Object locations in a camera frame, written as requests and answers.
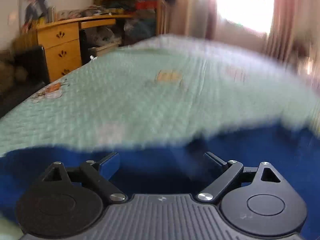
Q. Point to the blue knit sweater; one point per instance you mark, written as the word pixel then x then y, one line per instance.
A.
pixel 269 191

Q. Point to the pink window curtain left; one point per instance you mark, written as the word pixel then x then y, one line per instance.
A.
pixel 194 18

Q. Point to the pilot child portrait photo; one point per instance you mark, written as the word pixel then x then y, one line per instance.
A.
pixel 35 12

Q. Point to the green quilted bee bedspread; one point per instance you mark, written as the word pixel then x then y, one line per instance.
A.
pixel 163 90

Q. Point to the white plastic storage bin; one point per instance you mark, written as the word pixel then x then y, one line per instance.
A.
pixel 97 51

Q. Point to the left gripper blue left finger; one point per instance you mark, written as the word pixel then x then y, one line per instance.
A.
pixel 109 165

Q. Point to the pink window curtain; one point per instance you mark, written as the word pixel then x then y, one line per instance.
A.
pixel 294 30
pixel 194 18

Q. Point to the wooden bookshelf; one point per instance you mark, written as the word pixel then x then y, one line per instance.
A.
pixel 155 10

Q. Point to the pink window curtain right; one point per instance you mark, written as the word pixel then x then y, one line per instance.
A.
pixel 294 30

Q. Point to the wooden desk with drawers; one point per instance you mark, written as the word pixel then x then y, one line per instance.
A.
pixel 61 42

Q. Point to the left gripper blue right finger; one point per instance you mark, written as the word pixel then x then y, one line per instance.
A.
pixel 214 164

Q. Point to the black chair with brown coat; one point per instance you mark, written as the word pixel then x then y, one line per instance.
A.
pixel 23 72

